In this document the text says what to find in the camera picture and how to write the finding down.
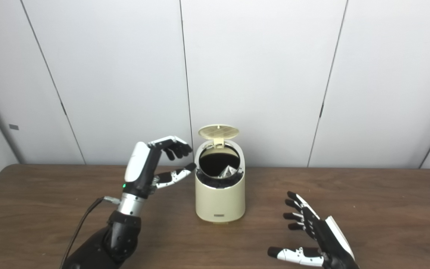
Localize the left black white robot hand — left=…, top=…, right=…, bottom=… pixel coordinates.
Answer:
left=122, top=136, right=197, bottom=198

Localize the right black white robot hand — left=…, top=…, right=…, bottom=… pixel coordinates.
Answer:
left=267, top=191, right=357, bottom=269

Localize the cream round bin lid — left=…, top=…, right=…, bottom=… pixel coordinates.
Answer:
left=198, top=124, right=240, bottom=149

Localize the cream-colored trash bin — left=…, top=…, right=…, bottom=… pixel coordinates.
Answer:
left=194, top=140, right=246, bottom=224

